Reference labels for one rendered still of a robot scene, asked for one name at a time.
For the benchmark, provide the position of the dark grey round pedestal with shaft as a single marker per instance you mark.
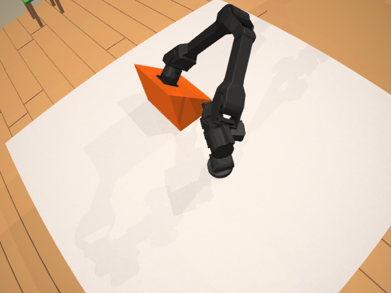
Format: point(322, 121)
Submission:
point(219, 175)

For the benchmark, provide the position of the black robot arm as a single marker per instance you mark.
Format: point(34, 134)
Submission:
point(230, 96)

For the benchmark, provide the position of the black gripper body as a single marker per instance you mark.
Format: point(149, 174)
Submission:
point(220, 165)

